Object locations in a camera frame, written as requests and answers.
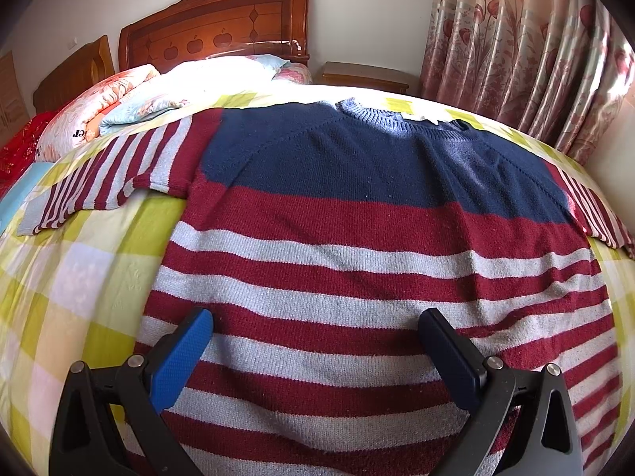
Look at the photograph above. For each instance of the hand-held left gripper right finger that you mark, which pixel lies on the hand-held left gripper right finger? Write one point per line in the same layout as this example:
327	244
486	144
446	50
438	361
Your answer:
449	357

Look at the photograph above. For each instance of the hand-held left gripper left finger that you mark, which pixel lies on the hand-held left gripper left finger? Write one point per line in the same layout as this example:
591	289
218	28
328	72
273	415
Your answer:
179	357

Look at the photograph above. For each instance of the red grey navy striped sweater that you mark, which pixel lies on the red grey navy striped sweater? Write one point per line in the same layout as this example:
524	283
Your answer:
347	238

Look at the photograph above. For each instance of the yellow white checked bedsheet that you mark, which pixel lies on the yellow white checked bedsheet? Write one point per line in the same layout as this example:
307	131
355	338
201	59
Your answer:
74	282

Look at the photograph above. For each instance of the plain light blue cloth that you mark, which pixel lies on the plain light blue cloth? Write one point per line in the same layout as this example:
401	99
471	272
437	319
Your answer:
20	193

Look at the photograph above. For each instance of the red patterned cloth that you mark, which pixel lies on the red patterned cloth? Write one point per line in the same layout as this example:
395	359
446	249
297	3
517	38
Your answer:
20	148

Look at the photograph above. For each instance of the orange floral folded quilt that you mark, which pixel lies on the orange floral folded quilt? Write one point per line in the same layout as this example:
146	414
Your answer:
94	104

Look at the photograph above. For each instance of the light blue floral folded quilt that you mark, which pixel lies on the light blue floral folded quilt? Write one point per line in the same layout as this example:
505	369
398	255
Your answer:
198	82

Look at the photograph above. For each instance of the wooden nightstand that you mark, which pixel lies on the wooden nightstand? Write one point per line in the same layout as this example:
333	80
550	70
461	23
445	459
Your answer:
362	77

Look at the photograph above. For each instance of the small plain wooden headboard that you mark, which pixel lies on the small plain wooden headboard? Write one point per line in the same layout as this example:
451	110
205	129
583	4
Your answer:
74	74

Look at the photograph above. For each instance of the wooden wardrobe door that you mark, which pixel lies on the wooden wardrobe door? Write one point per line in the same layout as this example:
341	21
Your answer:
11	99

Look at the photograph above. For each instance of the pink floral curtain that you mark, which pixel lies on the pink floral curtain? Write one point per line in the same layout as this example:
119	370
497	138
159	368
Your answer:
521	44

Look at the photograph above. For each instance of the large carved wooden headboard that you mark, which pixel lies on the large carved wooden headboard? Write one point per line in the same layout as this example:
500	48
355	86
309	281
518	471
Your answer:
218	25

